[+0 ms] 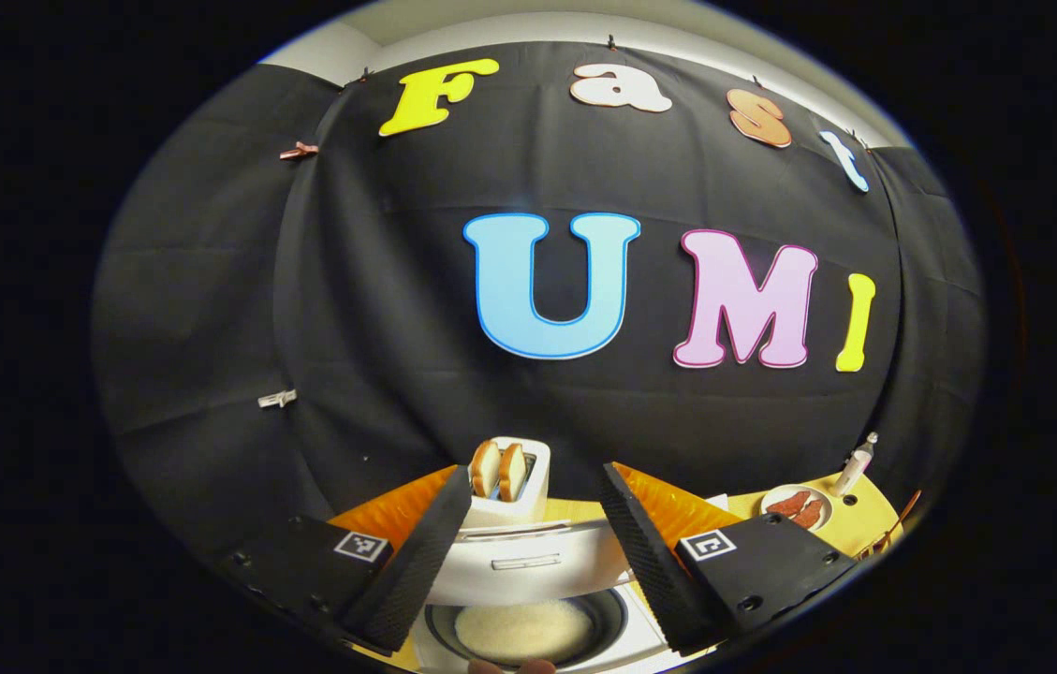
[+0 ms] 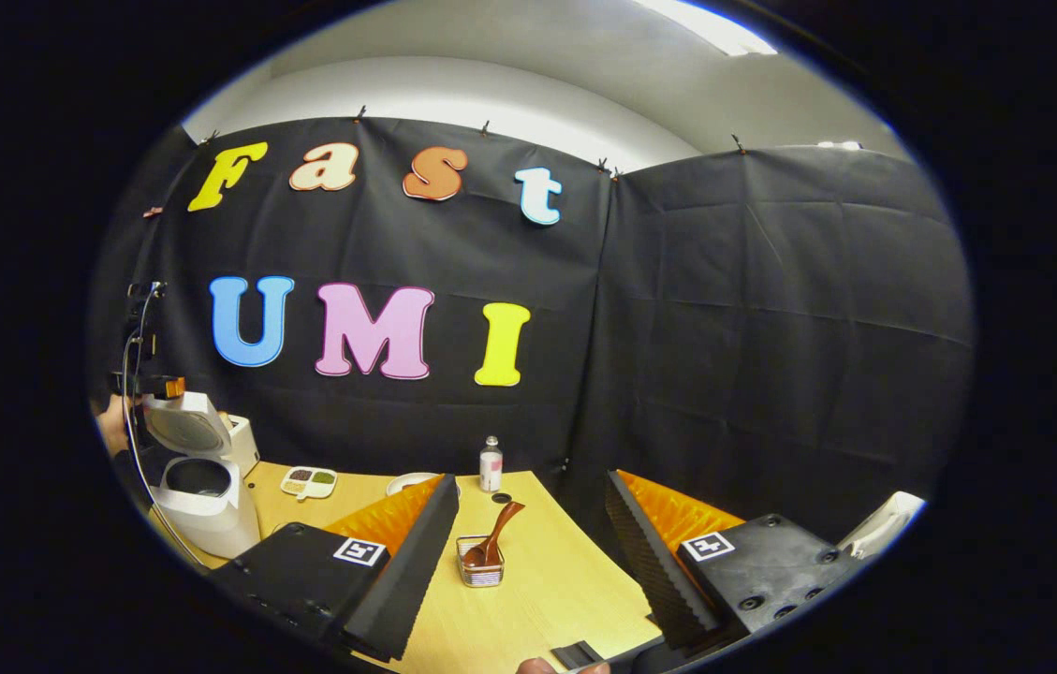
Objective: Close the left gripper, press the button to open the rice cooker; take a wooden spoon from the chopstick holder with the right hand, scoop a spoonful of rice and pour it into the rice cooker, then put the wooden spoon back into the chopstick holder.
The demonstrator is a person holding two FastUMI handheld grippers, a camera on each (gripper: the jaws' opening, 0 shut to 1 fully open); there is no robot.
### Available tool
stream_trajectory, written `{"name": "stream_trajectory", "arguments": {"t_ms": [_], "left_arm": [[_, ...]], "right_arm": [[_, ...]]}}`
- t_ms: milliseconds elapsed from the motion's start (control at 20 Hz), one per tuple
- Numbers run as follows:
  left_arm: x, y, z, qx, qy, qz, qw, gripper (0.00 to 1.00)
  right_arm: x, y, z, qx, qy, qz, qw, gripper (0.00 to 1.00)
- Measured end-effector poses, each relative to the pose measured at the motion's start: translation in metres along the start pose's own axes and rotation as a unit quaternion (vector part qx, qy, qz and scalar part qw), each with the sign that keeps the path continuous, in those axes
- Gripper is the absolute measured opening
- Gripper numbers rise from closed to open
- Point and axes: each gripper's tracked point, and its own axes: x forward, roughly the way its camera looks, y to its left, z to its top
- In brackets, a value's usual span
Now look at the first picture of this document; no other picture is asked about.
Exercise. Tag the red meat piece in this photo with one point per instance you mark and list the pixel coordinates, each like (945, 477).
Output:
(809, 515)
(788, 503)

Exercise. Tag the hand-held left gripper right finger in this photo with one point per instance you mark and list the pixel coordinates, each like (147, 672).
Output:
(645, 562)

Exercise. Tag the white toaster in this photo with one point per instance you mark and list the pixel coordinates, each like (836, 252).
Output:
(528, 510)

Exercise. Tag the white rice pile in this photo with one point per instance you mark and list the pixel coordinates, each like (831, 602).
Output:
(523, 632)

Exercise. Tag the white cloth clip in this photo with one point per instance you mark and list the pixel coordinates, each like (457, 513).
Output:
(277, 399)

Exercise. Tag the white rice cooker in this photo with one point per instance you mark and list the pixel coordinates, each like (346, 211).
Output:
(528, 580)

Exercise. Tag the white round plate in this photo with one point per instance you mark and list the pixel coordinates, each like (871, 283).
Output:
(823, 501)

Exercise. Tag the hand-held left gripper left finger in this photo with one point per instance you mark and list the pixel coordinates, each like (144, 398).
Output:
(420, 562)

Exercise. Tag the brown wooden spoon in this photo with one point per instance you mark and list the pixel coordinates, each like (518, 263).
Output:
(907, 512)

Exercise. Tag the red cloth clip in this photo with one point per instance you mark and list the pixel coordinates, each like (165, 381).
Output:
(299, 151)

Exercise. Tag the toast bread slice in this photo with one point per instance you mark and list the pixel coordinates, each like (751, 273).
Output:
(485, 468)
(513, 473)

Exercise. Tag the small clear bottle pink label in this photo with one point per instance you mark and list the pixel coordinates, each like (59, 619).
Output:
(854, 465)

